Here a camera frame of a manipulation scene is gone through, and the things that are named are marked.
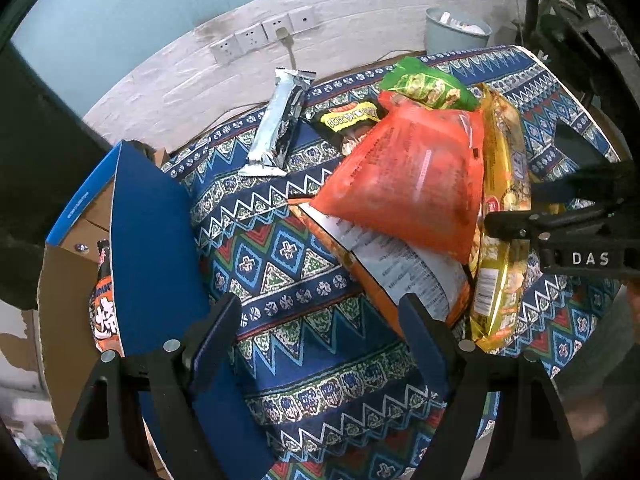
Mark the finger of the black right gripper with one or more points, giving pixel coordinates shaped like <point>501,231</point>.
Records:
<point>597,227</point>
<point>606,183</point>

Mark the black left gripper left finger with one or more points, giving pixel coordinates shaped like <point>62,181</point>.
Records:
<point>106,437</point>

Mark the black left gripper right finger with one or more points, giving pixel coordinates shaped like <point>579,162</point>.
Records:
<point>531,437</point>

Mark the yellow cracker pack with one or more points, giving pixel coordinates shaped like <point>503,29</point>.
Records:
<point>504,242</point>

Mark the red snack bag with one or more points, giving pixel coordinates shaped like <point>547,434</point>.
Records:
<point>417,176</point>

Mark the orange white snack bag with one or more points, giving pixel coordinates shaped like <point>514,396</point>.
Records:
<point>388,268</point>

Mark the green snack bag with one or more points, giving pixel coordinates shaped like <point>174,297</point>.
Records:
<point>428,86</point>

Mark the person's right hand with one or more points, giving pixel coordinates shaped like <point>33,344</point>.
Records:
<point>633,299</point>

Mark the blue cardboard box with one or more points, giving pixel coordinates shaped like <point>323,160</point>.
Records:
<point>158,295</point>

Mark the blue patterned blanket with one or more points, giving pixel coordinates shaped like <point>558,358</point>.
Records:
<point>329,381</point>

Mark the black yellow snack bag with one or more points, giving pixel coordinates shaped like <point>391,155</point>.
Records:
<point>346,125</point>

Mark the grey waste bin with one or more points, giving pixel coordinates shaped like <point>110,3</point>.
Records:
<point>453,30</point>

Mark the silver snack bar wrapper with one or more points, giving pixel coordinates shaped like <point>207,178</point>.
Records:
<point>267,155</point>

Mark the white wall socket strip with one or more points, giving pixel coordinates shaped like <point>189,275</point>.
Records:
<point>271,30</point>

